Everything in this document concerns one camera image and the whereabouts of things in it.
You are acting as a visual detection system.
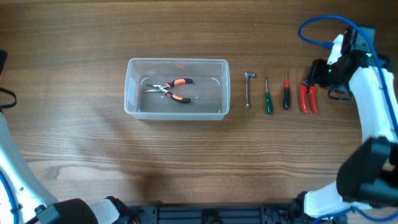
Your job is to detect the clear plastic container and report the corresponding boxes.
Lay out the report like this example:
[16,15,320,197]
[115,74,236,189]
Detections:
[124,58,231,120]

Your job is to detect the green handled screwdriver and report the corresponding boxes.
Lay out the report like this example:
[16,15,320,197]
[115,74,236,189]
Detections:
[265,77,273,114]

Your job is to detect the red handled snips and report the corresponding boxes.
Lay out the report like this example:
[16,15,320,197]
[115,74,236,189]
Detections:
[300,74,318,114]

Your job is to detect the silver L-shaped socket wrench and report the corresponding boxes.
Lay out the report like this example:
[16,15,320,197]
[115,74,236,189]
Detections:
[244,72,256,108]

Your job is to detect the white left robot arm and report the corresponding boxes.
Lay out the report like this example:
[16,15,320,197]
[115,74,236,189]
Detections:
[1,88,129,224]

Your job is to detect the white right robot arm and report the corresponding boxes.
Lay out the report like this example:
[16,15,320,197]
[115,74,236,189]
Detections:
[291,26,397,220]

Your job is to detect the orange black needle-nose pliers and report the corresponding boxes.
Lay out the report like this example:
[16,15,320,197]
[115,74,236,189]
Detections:
[144,78,194,104]

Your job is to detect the red and black screwdriver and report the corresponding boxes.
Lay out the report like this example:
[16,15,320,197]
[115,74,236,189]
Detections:
[283,70,291,110]

